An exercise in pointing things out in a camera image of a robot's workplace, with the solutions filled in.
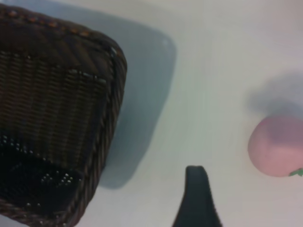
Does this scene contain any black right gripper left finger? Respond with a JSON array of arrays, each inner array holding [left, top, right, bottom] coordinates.
[[171, 165, 198, 227]]

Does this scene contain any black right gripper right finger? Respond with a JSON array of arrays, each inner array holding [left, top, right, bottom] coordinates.
[[195, 165, 223, 227]]

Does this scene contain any pink peach with green leaf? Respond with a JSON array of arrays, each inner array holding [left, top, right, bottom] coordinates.
[[247, 115, 303, 177]]

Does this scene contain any dark brown woven basket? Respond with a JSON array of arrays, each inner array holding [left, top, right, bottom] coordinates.
[[0, 3, 128, 227]]

